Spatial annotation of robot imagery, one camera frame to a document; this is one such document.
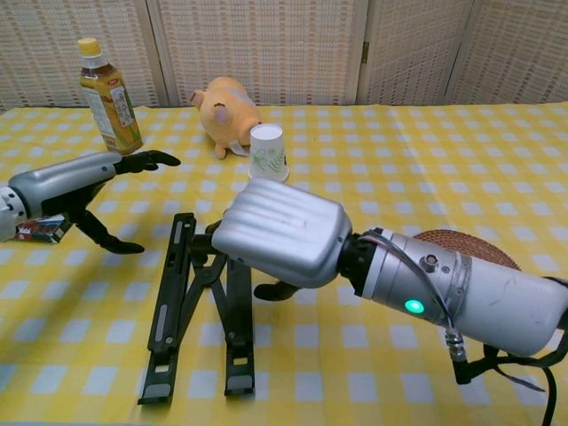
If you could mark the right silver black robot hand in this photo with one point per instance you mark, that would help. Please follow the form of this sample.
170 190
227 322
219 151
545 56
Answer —
284 235

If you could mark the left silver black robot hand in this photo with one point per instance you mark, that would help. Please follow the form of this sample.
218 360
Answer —
66 182

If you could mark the black folding stand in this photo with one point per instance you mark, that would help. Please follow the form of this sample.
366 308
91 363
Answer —
171 284

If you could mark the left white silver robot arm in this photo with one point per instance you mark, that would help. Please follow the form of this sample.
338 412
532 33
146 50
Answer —
9 213

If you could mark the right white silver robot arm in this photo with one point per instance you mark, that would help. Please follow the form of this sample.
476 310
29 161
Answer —
488 302

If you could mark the dark printed box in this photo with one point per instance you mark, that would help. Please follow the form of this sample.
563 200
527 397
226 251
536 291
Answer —
44 231

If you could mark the white paper cup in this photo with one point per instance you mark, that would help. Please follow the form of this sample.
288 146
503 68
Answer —
266 155

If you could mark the yellow cap tea bottle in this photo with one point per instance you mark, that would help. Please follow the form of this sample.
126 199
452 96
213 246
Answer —
111 106

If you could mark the orange plush toy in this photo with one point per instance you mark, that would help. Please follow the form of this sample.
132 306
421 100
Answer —
226 111

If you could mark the yellow checkered tablecloth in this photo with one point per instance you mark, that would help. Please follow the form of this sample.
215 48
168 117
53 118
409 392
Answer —
399 155

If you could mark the brown woven round coaster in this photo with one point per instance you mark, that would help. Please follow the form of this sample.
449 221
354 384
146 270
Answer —
466 244

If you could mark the woven folding screen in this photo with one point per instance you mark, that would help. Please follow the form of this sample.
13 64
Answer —
266 44

